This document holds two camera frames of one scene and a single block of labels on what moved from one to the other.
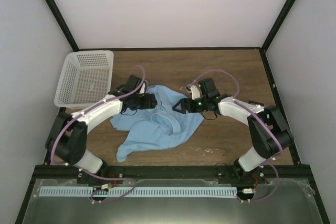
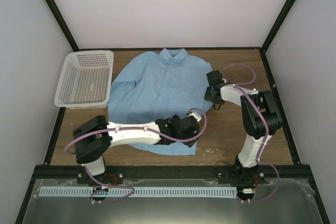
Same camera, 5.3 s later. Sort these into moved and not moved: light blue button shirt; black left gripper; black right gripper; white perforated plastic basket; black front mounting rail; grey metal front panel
Moved: light blue button shirt; black left gripper; black right gripper
Not moved: grey metal front panel; white perforated plastic basket; black front mounting rail
